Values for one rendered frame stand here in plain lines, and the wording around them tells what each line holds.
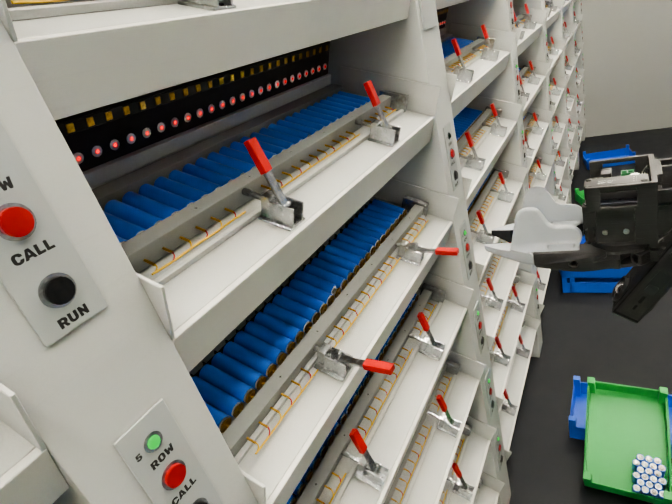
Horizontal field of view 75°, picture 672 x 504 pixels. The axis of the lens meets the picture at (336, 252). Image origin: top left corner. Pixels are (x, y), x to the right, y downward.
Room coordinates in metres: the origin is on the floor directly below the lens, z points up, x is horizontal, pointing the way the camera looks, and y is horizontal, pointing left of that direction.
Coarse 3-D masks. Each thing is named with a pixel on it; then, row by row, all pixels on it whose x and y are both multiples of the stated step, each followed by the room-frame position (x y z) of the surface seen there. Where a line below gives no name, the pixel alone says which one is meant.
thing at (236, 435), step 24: (408, 216) 0.73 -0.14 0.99; (408, 240) 0.68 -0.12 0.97; (360, 288) 0.55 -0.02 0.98; (336, 312) 0.50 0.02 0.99; (360, 312) 0.52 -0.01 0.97; (312, 336) 0.46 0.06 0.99; (288, 360) 0.42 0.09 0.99; (264, 384) 0.39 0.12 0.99; (288, 384) 0.40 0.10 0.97; (264, 408) 0.36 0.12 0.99; (288, 408) 0.37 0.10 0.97; (240, 432) 0.34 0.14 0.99
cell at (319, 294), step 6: (294, 282) 0.57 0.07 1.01; (300, 282) 0.56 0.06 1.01; (294, 288) 0.56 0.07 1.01; (300, 288) 0.56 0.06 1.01; (306, 288) 0.55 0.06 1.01; (312, 288) 0.55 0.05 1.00; (318, 288) 0.55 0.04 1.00; (312, 294) 0.54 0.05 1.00; (318, 294) 0.54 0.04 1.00; (324, 294) 0.54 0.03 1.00; (330, 294) 0.54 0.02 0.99; (324, 300) 0.53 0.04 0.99
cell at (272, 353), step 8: (240, 336) 0.47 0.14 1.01; (248, 336) 0.47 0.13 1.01; (240, 344) 0.46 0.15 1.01; (248, 344) 0.46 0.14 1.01; (256, 344) 0.45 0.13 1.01; (264, 344) 0.45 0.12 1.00; (256, 352) 0.45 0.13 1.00; (264, 352) 0.44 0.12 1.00; (272, 352) 0.44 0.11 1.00; (280, 352) 0.44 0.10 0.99; (272, 360) 0.44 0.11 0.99
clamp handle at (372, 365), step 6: (342, 360) 0.42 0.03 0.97; (348, 360) 0.42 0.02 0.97; (354, 360) 0.42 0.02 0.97; (360, 360) 0.41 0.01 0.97; (366, 360) 0.41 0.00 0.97; (372, 360) 0.40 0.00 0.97; (360, 366) 0.41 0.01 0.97; (366, 366) 0.40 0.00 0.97; (372, 366) 0.39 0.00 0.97; (378, 366) 0.39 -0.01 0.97; (384, 366) 0.39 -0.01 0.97; (390, 366) 0.39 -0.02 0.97; (378, 372) 0.39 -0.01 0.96; (384, 372) 0.39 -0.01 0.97; (390, 372) 0.38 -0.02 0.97
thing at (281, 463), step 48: (384, 192) 0.84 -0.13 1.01; (432, 192) 0.78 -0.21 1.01; (432, 240) 0.70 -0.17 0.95; (336, 288) 0.58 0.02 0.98; (384, 288) 0.58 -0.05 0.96; (336, 336) 0.48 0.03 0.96; (384, 336) 0.51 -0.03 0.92; (336, 384) 0.41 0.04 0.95; (288, 432) 0.35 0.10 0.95; (288, 480) 0.31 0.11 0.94
